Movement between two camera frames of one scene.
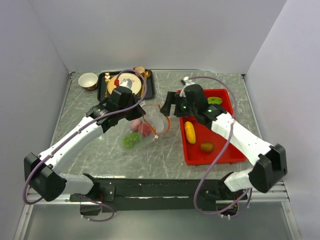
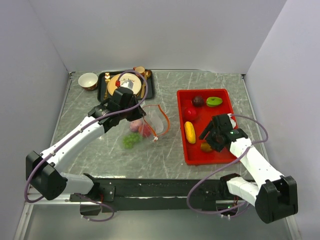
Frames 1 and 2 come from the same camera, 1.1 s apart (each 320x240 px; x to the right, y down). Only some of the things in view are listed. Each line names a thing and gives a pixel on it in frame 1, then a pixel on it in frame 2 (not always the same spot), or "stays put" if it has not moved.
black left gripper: [138, 112] stays put
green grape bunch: [129, 140] stays put
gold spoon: [147, 74] stays put
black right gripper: [172, 98] to [215, 146]
